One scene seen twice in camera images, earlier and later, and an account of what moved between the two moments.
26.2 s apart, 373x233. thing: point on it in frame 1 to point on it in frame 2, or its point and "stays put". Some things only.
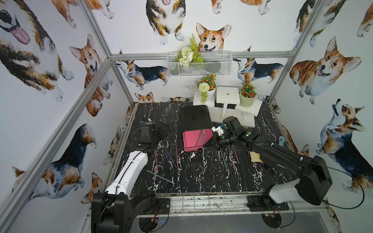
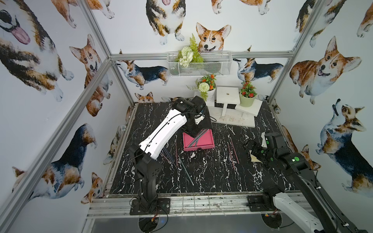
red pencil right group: (231, 157) stays put
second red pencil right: (235, 154) stays put
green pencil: (160, 176) to (195, 141)
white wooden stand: (226, 103) stays put
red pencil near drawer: (177, 154) stays put
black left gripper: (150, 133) to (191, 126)
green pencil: (204, 145) to (186, 170)
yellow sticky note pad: (255, 157) stays put
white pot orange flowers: (207, 87) stays put
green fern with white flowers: (189, 54) stays put
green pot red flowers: (247, 94) stays put
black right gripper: (216, 136) to (257, 145)
